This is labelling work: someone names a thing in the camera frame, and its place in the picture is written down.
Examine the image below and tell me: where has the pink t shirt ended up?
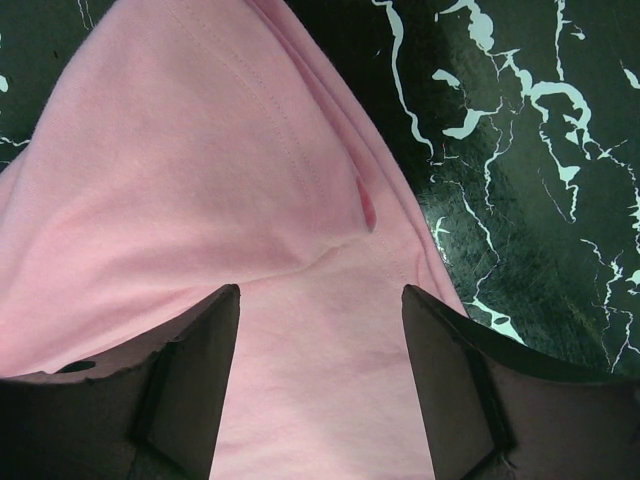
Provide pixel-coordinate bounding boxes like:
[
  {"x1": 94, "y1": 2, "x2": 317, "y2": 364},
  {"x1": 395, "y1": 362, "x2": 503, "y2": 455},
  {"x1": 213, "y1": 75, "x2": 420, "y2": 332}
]
[{"x1": 1, "y1": 1, "x2": 462, "y2": 479}]

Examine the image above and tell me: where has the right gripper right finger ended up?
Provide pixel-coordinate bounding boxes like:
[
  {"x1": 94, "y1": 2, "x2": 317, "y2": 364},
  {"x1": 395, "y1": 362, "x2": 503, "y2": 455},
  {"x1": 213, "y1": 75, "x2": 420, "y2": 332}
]
[{"x1": 402, "y1": 285, "x2": 639, "y2": 479}]

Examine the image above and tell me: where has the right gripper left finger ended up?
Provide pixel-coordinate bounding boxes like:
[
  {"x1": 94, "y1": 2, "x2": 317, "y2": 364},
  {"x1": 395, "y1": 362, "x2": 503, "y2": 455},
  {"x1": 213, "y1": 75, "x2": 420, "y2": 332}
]
[{"x1": 1, "y1": 285, "x2": 240, "y2": 479}]

